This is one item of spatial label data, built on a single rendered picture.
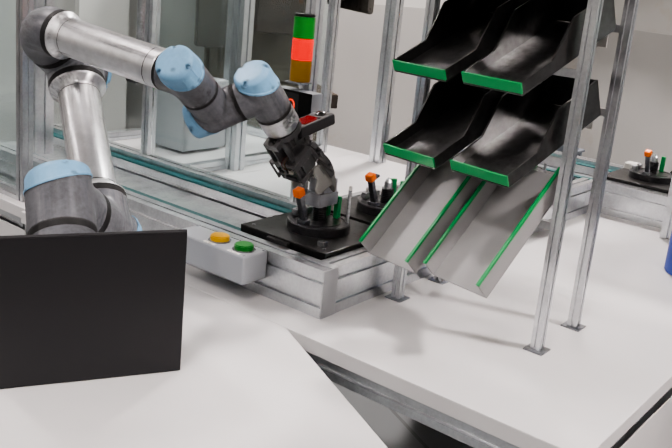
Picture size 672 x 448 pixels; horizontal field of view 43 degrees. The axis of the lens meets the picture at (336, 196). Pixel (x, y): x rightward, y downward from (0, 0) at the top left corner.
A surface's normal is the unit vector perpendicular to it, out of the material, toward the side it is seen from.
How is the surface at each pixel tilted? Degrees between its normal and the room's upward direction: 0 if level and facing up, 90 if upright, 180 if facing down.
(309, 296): 90
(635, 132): 90
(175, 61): 54
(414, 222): 45
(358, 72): 90
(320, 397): 0
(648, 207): 90
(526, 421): 0
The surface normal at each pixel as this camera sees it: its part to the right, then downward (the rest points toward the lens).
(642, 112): -0.91, 0.02
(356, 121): 0.40, 0.27
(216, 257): -0.63, 0.15
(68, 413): 0.10, -0.96
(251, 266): 0.78, 0.23
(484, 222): -0.47, -0.61
